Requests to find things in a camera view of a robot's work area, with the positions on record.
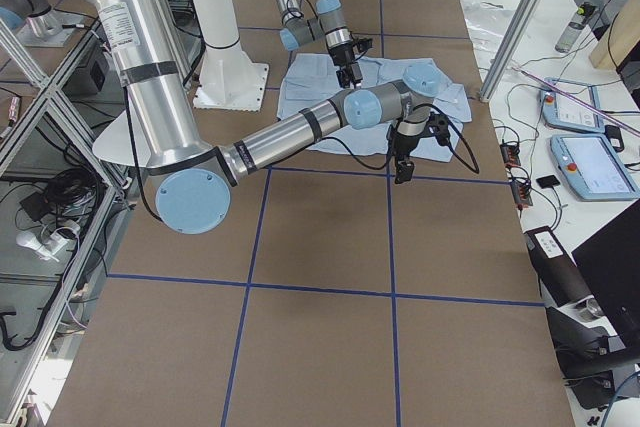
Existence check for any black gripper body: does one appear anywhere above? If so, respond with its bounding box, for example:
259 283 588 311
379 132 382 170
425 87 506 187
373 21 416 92
329 44 356 67
394 133 420 162

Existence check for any light blue button shirt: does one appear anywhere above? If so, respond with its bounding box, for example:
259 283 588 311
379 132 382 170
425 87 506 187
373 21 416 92
277 53 472 156

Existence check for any clear plastic bag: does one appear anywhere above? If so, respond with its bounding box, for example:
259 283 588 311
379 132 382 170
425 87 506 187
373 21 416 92
461 0 515 53

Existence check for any far teach pendant tablet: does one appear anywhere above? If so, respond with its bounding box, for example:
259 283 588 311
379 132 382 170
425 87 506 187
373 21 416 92
540 77 605 133

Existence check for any teach pendant tablet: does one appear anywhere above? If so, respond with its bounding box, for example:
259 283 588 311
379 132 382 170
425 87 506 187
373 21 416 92
540 77 605 133
549 134 639 201

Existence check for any near teach pendant tablet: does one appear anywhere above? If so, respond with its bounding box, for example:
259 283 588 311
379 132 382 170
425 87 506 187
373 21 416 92
549 134 639 201

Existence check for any black cylinder device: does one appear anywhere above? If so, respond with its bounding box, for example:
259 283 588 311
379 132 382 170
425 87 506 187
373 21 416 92
524 226 592 306

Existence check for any black monitor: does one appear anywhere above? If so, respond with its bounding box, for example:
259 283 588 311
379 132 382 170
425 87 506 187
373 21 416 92
572 202 639 346

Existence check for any clear water bottle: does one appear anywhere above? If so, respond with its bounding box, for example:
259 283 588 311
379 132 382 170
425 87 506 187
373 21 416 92
555 1 597 53

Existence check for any white camera mast pedestal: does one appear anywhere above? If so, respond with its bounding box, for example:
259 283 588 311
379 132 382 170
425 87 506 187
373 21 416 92
194 0 269 111

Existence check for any aluminium frame post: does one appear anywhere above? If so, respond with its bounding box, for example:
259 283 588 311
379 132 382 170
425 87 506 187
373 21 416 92
479 0 541 102

